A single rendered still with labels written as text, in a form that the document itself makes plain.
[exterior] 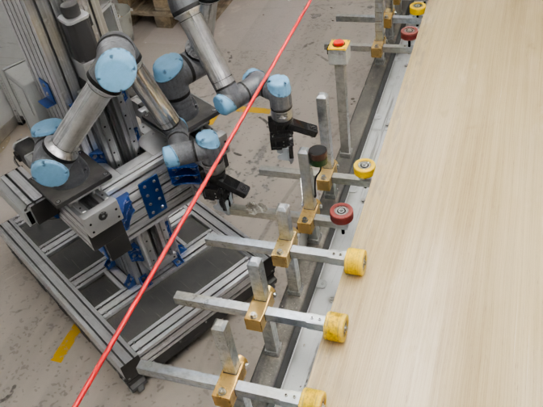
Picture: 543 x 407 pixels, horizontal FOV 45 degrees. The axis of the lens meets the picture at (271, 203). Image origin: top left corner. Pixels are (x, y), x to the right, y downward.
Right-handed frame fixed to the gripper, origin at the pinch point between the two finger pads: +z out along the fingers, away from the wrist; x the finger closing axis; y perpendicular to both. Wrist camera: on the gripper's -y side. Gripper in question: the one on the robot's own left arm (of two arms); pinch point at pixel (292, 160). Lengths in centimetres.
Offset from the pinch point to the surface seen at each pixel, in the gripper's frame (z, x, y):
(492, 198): 1, 27, -65
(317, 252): -3.6, 48.7, -5.0
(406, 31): 5, -90, -58
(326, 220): 7.2, 25.2, -9.5
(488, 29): 5, -84, -94
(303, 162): -14.5, 18.6, -3.5
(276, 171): 10.7, -7.0, 6.6
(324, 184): 10.6, 3.0, -10.8
